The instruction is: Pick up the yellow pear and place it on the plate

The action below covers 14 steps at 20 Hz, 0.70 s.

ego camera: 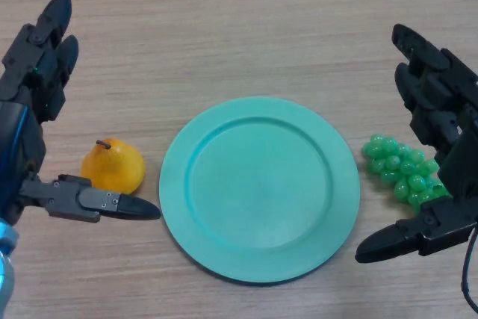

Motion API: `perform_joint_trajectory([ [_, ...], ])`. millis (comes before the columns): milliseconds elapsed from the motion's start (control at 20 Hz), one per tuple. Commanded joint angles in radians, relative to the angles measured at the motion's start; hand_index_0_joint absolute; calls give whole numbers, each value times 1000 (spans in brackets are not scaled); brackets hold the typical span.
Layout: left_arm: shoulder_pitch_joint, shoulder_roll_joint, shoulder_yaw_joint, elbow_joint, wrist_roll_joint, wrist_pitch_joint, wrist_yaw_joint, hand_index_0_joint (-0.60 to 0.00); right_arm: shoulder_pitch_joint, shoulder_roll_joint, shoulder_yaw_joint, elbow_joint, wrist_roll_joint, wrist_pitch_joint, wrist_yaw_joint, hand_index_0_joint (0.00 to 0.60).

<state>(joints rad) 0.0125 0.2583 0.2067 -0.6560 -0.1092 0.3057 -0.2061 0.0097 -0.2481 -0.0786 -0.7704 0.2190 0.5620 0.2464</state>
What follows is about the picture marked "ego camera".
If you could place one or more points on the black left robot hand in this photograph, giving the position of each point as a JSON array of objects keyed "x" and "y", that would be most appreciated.
[{"x": 22, "y": 139}]

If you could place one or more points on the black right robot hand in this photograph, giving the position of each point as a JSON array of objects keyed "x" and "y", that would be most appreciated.
[{"x": 459, "y": 169}]

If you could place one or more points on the yellow pear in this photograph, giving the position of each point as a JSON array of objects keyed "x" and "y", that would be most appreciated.
[{"x": 112, "y": 166}]

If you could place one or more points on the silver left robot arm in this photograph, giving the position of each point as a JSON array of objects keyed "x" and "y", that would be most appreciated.
[{"x": 5, "y": 270}]

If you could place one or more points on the green round plate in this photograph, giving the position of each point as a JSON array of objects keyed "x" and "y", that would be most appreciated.
[{"x": 261, "y": 192}]

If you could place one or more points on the green grape bunch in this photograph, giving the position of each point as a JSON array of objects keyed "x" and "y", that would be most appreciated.
[{"x": 407, "y": 177}]

